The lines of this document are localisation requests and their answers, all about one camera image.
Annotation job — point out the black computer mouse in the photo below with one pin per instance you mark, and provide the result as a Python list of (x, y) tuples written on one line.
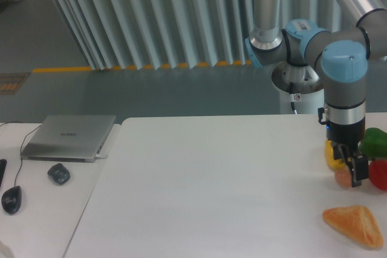
[(11, 200)]

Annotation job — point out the white folding partition screen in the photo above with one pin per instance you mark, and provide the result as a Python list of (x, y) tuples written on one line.
[(175, 33)]

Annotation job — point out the pink peach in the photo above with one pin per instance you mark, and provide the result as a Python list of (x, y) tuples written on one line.
[(343, 178)]

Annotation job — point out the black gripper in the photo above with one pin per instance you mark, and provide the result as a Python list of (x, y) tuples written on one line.
[(343, 136)]

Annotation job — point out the triangular orange bread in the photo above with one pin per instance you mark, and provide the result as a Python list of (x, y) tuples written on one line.
[(356, 222)]

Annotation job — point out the yellow pepper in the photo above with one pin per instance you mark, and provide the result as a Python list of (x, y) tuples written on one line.
[(334, 164)]

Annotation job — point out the black keyboard edge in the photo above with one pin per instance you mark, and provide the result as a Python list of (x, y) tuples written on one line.
[(3, 165)]

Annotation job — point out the green pepper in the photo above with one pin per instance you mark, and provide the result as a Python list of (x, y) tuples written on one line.
[(374, 143)]

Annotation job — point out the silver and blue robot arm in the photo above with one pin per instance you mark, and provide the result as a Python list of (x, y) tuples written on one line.
[(333, 62)]

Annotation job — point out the silver closed laptop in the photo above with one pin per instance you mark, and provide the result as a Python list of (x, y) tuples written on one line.
[(72, 138)]

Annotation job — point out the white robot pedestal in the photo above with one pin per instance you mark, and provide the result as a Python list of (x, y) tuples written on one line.
[(300, 89)]

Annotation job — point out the dark grey earbud case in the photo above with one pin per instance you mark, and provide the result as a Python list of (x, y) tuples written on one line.
[(59, 174)]

